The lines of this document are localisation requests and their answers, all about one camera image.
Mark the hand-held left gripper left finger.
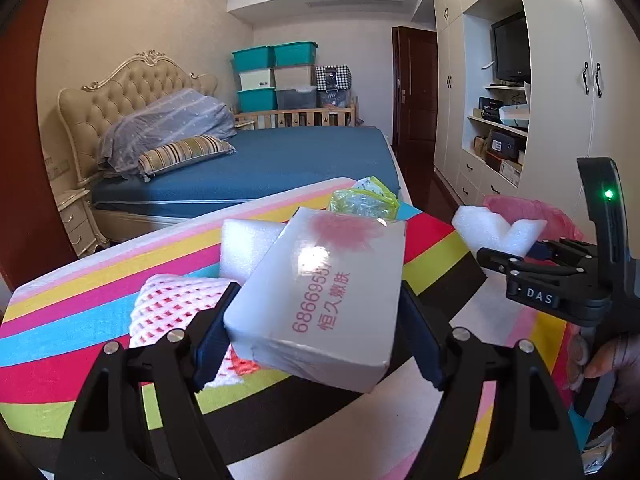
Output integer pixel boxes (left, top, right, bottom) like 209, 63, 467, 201
54, 282, 243, 480

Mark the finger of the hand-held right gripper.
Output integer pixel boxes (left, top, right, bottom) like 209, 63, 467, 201
476, 247, 576, 286
531, 239, 601, 267

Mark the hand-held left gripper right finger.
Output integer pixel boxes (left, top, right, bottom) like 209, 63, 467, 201
397, 280, 585, 480

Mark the white foam piece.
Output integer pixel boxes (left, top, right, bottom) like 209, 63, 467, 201
451, 205, 548, 256

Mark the pink lined bin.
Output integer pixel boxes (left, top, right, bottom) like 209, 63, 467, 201
482, 195, 586, 256

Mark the pink foam fruit net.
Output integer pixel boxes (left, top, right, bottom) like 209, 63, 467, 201
129, 274, 261, 391

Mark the white foam sheet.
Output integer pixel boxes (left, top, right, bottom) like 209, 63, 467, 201
219, 217, 286, 281

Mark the white box with pink print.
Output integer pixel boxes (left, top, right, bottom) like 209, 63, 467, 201
222, 206, 407, 395

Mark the person's right hand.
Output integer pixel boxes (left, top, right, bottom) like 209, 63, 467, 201
569, 332, 640, 396

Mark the orange foam net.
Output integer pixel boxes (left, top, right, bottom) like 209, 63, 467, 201
227, 347, 262, 377

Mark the rainbow striped tablecloth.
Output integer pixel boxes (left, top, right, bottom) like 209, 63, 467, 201
0, 176, 586, 480

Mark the black safe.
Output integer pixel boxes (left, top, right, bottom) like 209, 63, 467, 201
487, 130, 526, 158

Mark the green clear plastic packet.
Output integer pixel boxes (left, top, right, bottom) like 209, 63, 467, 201
327, 176, 401, 223

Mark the cream wardrobe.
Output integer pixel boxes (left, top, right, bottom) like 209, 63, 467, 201
432, 0, 640, 261

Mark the white plastic packet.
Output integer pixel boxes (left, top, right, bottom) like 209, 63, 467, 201
582, 427, 616, 476

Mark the striped pillow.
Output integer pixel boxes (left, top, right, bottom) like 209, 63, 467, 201
137, 135, 236, 177

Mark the dark wooden door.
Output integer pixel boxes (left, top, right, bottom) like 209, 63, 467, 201
391, 26, 438, 171

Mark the bed with blue sheet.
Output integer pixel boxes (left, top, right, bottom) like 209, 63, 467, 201
87, 125, 403, 246

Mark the black television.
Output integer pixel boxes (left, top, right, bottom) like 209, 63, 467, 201
490, 10, 532, 86

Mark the grey blanket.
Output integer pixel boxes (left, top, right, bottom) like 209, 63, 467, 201
97, 88, 238, 177

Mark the black white checked bag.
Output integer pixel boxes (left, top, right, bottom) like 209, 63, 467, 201
315, 65, 352, 108

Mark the brown wooden panel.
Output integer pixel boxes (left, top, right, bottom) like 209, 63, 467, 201
0, 0, 56, 311

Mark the beige tufted headboard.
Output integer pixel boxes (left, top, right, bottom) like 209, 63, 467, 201
57, 50, 219, 183

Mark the stack of plastic storage boxes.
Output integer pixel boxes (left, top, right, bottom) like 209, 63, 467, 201
231, 40, 321, 113

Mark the wooden crib rail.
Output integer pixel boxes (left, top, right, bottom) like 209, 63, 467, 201
234, 100, 362, 131

